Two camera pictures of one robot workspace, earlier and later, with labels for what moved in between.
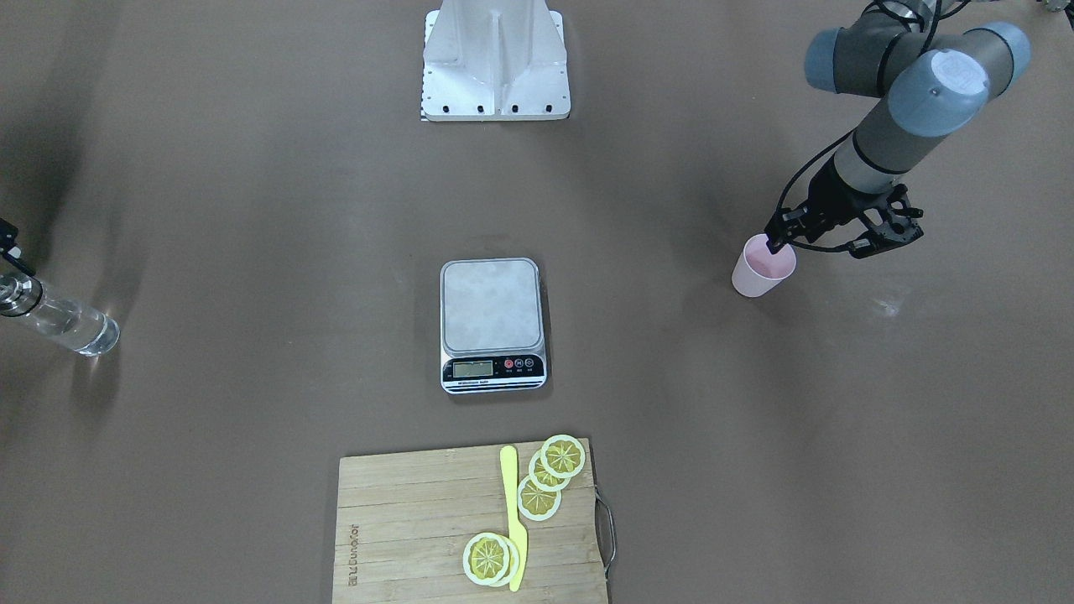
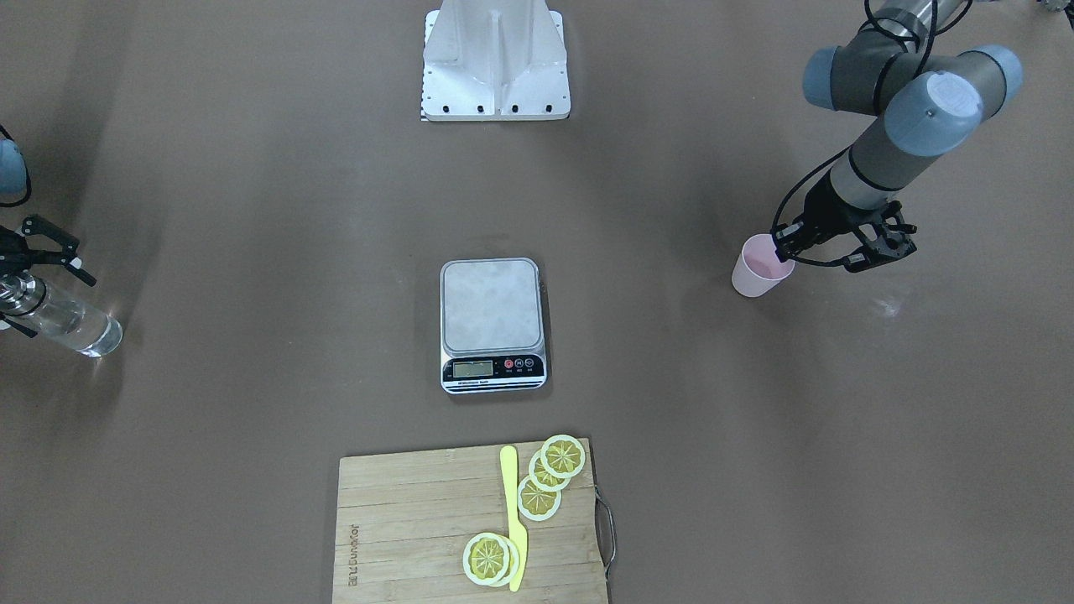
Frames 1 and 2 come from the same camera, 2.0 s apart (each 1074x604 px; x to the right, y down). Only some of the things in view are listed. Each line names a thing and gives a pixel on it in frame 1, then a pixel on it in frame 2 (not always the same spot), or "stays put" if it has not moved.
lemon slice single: (491, 559) stays put
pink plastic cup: (758, 269) stays put
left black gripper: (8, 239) -> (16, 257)
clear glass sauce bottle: (85, 330) stays put
